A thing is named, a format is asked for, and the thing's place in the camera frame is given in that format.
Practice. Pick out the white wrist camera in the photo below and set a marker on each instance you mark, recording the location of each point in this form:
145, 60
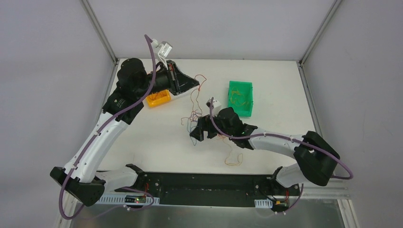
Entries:
161, 50
215, 105

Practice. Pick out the orange plastic bin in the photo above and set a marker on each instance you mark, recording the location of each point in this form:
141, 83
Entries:
158, 98

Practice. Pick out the green plastic bin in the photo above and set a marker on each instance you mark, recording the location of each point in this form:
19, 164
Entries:
240, 98

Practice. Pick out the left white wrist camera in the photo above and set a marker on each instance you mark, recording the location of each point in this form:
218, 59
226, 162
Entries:
161, 50

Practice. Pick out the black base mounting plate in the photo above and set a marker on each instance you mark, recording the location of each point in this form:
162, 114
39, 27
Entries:
218, 190

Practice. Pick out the right aluminium frame rail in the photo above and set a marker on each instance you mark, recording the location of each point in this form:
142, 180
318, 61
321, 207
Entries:
320, 31

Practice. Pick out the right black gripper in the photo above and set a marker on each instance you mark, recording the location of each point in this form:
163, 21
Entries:
209, 125

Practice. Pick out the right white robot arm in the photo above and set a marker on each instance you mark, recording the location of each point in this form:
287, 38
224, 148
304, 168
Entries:
315, 159

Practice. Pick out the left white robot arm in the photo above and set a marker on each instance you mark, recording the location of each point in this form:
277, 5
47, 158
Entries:
80, 176

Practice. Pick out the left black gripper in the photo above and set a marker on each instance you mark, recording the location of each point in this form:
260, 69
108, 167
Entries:
173, 78

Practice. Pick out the aluminium frame rail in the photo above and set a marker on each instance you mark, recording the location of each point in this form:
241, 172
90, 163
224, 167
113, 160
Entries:
320, 31
99, 30

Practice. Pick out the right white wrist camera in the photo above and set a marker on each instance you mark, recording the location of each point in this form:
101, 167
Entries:
215, 105

